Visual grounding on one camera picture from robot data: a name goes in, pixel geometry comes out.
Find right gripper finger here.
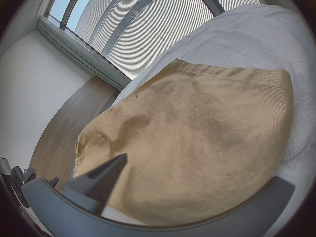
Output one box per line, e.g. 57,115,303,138
60,153,128,217

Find tan shorts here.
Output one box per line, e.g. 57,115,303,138
73,58,295,227

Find bed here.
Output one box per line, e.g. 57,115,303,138
30,4,316,226

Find window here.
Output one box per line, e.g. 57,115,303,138
48,0,263,81

